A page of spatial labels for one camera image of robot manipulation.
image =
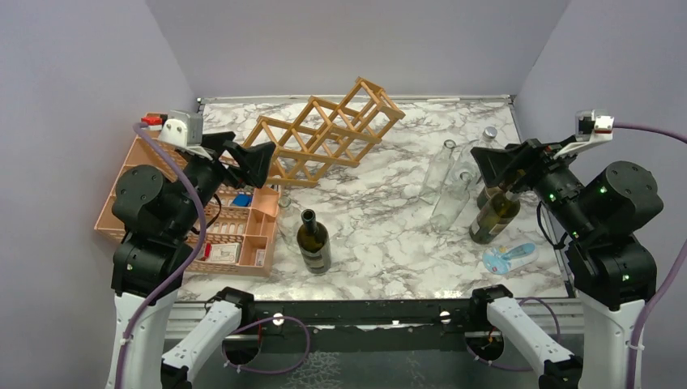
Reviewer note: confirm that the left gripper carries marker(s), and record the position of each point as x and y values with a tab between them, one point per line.
254	160

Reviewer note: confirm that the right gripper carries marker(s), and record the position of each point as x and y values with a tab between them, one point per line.
496	164

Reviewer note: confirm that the tall clear glass bottle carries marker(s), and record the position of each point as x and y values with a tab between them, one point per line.
452	200

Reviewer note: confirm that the wooden wine rack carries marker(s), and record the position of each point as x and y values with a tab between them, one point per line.
326	134

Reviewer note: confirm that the dark green wine bottle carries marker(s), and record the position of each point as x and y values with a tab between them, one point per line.
314	243

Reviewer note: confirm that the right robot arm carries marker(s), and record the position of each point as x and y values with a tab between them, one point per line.
614	275

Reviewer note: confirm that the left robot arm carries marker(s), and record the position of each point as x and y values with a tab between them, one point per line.
143	305

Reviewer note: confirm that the green wine bottle rear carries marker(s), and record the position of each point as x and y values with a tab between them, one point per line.
491	193

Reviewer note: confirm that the clear bottle silver cap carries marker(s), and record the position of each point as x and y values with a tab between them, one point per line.
466	164

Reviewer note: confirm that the green wine bottle front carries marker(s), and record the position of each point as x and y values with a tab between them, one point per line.
494	217

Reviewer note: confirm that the clear square glass bottle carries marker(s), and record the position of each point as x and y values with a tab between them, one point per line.
437	170

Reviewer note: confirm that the peach plastic file rack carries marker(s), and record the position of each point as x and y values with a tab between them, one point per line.
158	215

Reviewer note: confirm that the blue small object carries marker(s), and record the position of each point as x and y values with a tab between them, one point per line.
242	200

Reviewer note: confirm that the peach desk organizer tray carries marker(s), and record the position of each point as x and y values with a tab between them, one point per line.
254	227

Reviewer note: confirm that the white card box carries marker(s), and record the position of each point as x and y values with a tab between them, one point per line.
222	253

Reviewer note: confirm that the blue white packaged item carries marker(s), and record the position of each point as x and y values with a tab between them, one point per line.
501	260

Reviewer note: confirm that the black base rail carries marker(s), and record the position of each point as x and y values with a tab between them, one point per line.
383	325

